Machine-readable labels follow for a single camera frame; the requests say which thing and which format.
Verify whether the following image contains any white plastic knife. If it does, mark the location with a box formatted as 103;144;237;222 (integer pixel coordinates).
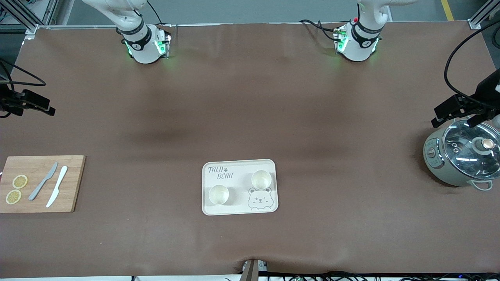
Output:
46;166;68;208

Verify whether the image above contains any white bear print tray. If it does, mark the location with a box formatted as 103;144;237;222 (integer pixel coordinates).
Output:
202;159;279;216

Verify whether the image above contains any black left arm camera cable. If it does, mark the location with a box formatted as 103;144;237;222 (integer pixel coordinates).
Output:
444;20;500;108

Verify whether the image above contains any black arm base cable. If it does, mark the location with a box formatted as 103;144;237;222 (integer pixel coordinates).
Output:
146;0;172;28
299;19;341;41

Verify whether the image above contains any black right arm base cable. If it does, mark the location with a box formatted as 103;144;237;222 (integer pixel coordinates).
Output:
146;0;172;28

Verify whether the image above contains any grey-green electric cooking pot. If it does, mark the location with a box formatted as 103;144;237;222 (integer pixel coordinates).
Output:
423;119;500;192

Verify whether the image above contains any grey plastic knife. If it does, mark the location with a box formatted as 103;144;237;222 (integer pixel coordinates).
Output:
28;162;59;201

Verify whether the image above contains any bamboo cutting board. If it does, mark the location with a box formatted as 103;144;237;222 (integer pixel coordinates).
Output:
0;155;86;213

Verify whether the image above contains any black left arm base cable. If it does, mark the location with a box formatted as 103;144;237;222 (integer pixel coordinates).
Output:
299;19;341;41

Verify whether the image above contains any glass pot lid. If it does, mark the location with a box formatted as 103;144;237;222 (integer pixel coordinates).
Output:
443;120;500;175

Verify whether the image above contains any white IKEA cup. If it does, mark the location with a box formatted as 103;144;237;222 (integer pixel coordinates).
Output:
209;184;230;205
251;170;272;190

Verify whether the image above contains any aluminium frame profile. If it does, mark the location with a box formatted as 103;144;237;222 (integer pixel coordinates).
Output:
469;0;500;30
0;0;59;36

